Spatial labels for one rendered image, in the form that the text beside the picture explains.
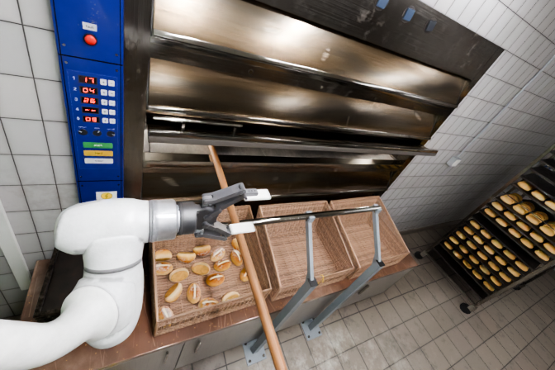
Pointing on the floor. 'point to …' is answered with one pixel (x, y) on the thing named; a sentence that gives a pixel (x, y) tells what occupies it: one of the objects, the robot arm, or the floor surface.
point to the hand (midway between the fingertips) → (257, 211)
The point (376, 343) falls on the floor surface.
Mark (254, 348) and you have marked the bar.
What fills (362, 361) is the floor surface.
